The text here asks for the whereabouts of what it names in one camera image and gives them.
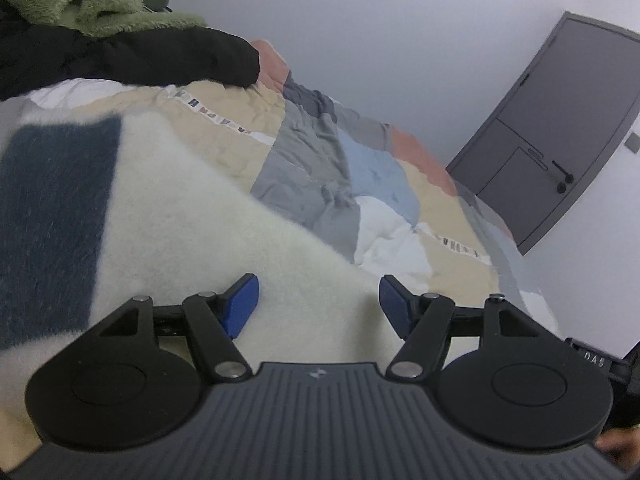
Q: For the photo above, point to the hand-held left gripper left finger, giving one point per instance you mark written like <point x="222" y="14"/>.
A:
<point x="242" y="305"/>

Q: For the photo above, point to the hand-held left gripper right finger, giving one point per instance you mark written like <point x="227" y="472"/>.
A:
<point x="395" y="305"/>

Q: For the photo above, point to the cream striped knit sweater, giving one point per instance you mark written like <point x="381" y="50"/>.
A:
<point x="175" y="240"/>

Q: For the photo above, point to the person's right hand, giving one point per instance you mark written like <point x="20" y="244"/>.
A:
<point x="617" y="445"/>

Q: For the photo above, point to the patchwork bed quilt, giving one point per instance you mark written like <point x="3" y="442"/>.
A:
<point x="310" y="170"/>

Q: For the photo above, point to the grey door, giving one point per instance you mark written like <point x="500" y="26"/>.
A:
<point x="560" y="110"/>

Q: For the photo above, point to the black garment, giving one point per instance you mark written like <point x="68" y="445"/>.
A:
<point x="150" y="55"/>

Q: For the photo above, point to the small grey wall switch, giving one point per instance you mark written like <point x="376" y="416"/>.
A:
<point x="633" y="142"/>

